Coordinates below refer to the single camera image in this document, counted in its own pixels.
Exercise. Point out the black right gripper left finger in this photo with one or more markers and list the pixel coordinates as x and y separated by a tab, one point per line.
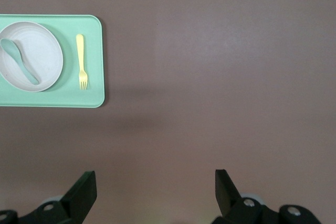
81	195

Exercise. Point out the green plastic spoon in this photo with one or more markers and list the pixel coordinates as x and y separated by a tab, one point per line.
15	53

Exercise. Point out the brown table cover mat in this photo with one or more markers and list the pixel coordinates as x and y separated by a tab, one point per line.
210	90

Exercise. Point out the yellow plastic fork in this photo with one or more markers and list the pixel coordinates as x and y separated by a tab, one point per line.
81	56

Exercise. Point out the round beige plate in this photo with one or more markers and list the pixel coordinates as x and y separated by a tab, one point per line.
42	51

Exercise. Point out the light green rectangular tray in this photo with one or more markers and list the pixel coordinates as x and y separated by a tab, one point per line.
95	64

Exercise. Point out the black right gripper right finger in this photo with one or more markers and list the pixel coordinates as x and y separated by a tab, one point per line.
228	197

